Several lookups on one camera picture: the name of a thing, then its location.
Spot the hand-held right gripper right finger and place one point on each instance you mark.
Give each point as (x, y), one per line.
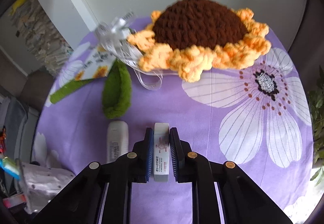
(173, 153)

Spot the sunflower print gift card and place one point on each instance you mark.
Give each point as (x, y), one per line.
(93, 64)

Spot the red orange toy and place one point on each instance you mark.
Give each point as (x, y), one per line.
(2, 140)

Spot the green houseplant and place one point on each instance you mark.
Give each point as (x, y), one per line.
(317, 107)

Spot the white correction tape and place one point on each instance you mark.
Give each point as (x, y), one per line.
(117, 135)

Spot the stack of papers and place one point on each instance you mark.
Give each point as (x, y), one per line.
(38, 36)

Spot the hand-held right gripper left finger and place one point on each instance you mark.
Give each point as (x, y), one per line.
(149, 153)

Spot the crochet sunflower head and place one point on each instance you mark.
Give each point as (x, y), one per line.
(200, 24)

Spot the purple floral tablecloth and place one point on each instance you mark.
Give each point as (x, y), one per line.
(177, 107)

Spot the green crochet stem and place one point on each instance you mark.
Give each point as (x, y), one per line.
(65, 91)

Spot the silver ribbon bow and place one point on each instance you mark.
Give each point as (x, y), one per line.
(111, 34)

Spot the grey dotted pen holder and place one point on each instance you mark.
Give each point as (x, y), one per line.
(45, 183)

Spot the green crochet leaf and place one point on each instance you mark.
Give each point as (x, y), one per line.
(119, 92)

